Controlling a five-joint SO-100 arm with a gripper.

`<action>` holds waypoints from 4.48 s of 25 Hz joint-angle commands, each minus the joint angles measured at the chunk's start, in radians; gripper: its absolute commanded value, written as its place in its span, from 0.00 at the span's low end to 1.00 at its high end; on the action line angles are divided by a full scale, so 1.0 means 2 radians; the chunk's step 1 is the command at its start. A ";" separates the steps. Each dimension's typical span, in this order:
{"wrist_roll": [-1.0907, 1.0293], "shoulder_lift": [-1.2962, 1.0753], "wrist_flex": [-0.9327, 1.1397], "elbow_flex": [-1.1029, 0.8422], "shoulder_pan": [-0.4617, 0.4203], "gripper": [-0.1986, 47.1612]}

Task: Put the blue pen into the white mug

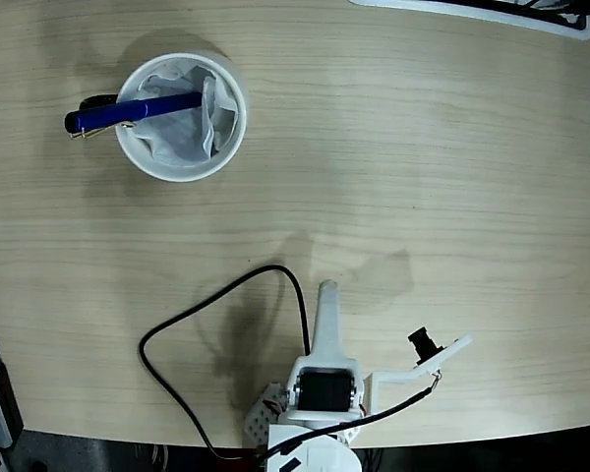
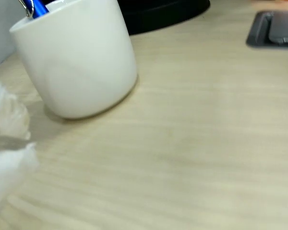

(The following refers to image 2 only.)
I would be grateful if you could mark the blue pen with metal clip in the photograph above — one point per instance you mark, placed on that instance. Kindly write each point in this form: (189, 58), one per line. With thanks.
(39, 8)

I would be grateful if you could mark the gray desk partition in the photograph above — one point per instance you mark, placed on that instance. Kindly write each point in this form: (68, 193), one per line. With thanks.
(0, 28)

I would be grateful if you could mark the black monitor base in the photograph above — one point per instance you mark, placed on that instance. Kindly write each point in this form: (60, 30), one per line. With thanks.
(158, 14)

